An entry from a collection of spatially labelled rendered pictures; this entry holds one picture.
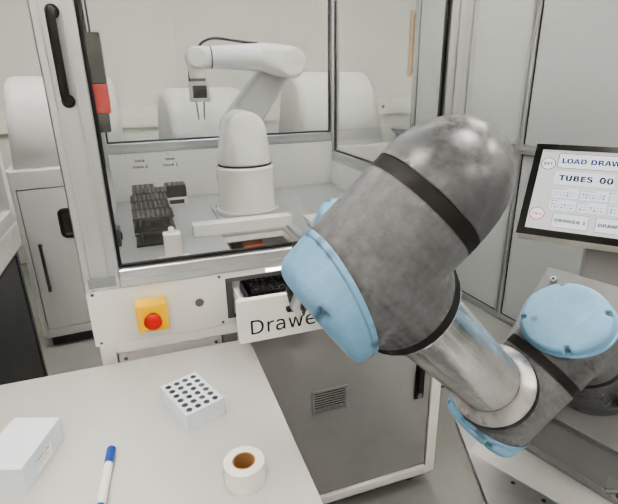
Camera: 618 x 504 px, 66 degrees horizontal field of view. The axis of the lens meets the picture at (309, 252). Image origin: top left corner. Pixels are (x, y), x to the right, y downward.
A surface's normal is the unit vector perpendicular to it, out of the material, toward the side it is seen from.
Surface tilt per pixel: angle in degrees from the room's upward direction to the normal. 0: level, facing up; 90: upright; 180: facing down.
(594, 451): 90
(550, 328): 38
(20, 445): 0
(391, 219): 63
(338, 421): 90
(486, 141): 45
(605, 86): 90
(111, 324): 90
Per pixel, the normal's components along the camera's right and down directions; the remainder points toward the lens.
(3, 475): -0.01, 0.35
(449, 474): -0.02, -0.94
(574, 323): -0.49, -0.59
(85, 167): 0.33, 0.32
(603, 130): -0.92, 0.15
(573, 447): -0.80, 0.22
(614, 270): -0.53, 0.30
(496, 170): 0.55, -0.15
